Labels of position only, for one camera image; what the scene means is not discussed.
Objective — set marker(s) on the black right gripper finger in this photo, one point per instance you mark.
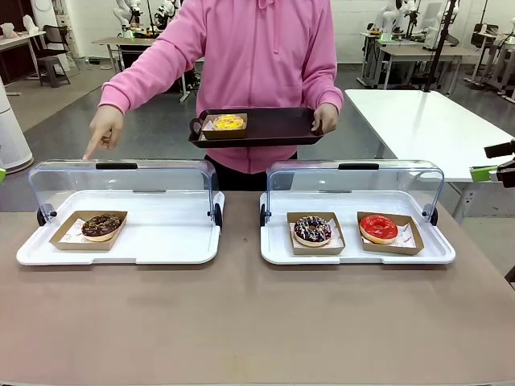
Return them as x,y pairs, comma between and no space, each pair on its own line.
501,149
505,173

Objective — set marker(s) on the dark brown serving tray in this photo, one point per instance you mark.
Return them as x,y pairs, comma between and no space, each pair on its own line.
277,126

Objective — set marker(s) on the brown cardboard donut tray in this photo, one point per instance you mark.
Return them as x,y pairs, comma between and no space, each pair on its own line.
410,241
223,134
318,250
68,241

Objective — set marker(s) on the yellow sprinkled donut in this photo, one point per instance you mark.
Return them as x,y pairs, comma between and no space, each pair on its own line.
229,122

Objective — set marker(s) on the person's left forearm pink sleeve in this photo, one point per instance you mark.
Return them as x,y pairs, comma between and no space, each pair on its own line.
330,90

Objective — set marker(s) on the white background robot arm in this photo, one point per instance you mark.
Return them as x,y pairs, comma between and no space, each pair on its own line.
392,18

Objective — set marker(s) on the person's right forearm pink sleeve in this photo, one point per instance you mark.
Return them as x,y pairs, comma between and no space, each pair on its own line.
124,86

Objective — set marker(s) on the chocolate donut with sprinkles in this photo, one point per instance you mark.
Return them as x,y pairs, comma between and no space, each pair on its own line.
102,227

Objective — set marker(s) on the red glazed donut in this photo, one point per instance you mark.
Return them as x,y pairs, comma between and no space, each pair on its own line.
378,228

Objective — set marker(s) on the chocolate donut with white drizzle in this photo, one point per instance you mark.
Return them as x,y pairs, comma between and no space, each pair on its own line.
307,231

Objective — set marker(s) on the person in pink hoodie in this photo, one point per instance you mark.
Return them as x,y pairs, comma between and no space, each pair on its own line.
257,60

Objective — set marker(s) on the person's right hand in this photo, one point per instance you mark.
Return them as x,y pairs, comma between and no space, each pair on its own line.
106,124

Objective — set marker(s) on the person's left hand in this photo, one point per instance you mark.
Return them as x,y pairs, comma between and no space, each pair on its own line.
326,120

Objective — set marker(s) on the white cylindrical appliance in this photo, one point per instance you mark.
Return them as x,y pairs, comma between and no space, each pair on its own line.
14,136

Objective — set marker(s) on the white side table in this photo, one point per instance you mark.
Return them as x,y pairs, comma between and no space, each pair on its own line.
402,116

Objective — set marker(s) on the clear display case lid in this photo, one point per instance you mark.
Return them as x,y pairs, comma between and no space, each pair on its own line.
362,179
120,177

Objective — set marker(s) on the grey background workbench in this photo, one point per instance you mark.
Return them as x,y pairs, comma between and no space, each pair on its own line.
422,51

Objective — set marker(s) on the grey chair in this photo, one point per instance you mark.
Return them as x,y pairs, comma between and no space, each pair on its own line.
54,60

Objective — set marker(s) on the white background desk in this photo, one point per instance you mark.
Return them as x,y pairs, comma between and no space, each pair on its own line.
16,39

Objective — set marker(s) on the white display case base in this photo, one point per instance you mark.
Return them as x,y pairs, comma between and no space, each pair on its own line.
169,237
277,249

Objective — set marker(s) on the grey background table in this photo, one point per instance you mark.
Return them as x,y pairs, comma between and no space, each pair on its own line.
120,41

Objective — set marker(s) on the black camera pole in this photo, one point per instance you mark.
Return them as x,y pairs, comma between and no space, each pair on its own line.
438,52

